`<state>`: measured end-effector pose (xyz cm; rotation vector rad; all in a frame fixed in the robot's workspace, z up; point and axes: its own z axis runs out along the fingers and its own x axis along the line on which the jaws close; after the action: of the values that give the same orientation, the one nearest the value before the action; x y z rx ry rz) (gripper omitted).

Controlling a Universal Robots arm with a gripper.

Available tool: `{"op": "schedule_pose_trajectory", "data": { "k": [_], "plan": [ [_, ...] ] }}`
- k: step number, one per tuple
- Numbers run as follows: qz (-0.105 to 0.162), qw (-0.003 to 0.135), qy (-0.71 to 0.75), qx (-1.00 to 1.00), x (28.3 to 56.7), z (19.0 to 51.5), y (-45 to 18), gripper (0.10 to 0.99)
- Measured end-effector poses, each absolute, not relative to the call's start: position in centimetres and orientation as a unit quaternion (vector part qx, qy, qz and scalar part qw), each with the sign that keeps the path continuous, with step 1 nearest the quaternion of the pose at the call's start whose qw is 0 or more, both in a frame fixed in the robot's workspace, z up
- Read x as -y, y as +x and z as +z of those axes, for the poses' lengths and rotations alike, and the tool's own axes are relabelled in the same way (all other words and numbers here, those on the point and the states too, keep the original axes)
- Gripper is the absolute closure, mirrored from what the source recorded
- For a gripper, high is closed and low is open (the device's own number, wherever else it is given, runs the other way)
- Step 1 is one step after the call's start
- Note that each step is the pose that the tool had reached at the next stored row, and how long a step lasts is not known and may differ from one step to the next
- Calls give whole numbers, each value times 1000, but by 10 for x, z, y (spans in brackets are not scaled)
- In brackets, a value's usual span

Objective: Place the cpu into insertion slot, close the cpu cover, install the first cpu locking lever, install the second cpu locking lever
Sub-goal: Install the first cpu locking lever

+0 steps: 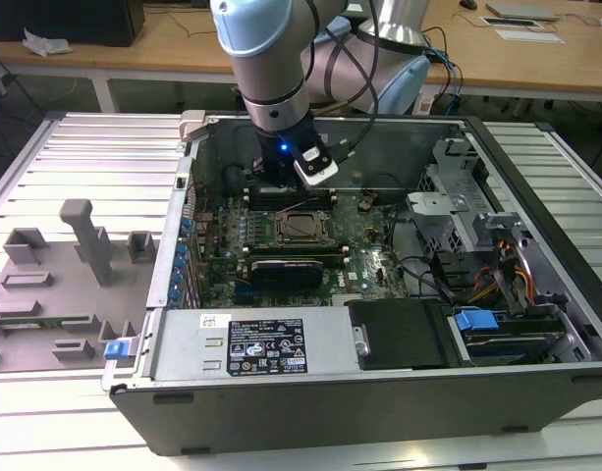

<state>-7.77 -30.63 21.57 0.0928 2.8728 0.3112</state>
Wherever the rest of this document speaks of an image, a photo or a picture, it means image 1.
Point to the silver CPU plate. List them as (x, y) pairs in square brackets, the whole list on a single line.
[(303, 225)]

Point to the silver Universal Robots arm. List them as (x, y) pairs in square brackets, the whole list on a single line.
[(266, 59)]

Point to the CPU socket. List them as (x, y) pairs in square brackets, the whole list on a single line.
[(305, 230)]

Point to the blue expansion slot clip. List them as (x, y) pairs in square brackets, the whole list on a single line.
[(173, 295), (179, 265), (186, 226), (181, 250), (176, 280)]

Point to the black drive bay cover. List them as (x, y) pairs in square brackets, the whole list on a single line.
[(399, 333)]

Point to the installed RAM stick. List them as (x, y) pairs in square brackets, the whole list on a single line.
[(281, 198)]

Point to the black round fan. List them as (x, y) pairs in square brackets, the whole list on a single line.
[(234, 177)]

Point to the black graphics card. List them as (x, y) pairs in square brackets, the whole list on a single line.
[(286, 275)]

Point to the wooden desk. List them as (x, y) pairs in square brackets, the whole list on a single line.
[(182, 64)]

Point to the green motherboard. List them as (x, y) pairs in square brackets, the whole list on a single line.
[(364, 275)]

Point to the metal drive cage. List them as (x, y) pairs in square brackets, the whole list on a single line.
[(438, 206)]

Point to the silver power supply unit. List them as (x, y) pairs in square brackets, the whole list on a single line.
[(182, 343)]

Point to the blue case latch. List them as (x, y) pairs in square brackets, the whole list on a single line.
[(115, 350)]

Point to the black computer mouse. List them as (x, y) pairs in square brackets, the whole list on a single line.
[(468, 3)]

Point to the grey parts rack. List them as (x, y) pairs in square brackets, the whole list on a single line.
[(60, 294)]

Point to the black computer box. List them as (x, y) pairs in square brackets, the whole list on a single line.
[(60, 19)]

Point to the crumpled white paper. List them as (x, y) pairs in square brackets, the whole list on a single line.
[(45, 43)]

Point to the hard disk in blue carrier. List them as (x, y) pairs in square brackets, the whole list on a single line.
[(475, 324)]

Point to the open black PC case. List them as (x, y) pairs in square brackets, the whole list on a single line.
[(330, 417)]

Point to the silver laptop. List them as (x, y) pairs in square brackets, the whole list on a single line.
[(521, 11)]

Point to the green RAM stick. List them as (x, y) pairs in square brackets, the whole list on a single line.
[(30, 325)]

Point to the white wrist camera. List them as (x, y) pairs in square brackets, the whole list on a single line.
[(316, 169)]

